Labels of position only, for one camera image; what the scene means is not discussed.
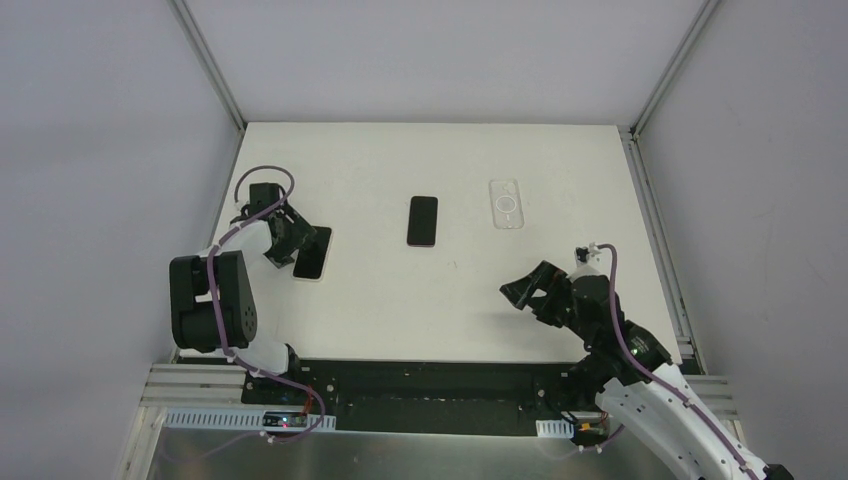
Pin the aluminium frame rail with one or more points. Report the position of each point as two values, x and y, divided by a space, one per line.
193 385

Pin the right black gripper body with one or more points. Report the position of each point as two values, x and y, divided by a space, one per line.
549 294

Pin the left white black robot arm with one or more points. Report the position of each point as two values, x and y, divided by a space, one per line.
212 305

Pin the left white cable duct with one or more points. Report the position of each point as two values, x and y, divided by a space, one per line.
275 421

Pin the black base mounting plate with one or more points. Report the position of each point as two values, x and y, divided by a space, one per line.
489 399

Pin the black smartphone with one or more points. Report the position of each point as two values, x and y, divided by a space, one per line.
422 221

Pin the clear phone case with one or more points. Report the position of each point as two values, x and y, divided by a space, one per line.
506 204

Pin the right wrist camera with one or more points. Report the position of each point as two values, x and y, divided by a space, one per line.
587 262

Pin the white cable duct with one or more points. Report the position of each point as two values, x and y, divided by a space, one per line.
560 429
275 421

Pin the right white cable duct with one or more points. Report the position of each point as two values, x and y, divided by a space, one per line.
560 429

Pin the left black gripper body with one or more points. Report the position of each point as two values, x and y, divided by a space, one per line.
291 234

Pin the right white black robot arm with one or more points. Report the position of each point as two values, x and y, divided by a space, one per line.
628 374

